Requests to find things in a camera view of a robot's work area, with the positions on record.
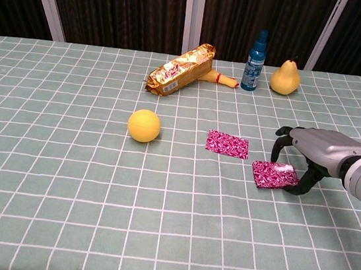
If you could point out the pink patterned packet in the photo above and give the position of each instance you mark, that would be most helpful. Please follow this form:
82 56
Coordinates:
228 144
273 176

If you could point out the yellow ball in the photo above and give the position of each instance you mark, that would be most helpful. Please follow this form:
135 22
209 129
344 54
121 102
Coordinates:
144 126

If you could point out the yellow pear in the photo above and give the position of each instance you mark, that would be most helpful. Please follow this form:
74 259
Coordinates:
286 79

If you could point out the golden foil snack package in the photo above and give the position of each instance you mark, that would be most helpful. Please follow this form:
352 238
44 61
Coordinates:
179 71

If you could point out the blue spray bottle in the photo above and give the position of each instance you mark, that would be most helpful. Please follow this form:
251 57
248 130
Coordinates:
253 68

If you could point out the green checked tablecloth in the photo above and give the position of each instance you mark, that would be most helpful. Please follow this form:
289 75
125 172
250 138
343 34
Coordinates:
124 207

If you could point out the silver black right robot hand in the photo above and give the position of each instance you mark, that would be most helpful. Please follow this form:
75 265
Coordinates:
325 147

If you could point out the yellow rubber chicken toy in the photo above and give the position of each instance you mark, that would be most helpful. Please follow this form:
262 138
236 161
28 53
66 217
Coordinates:
224 80

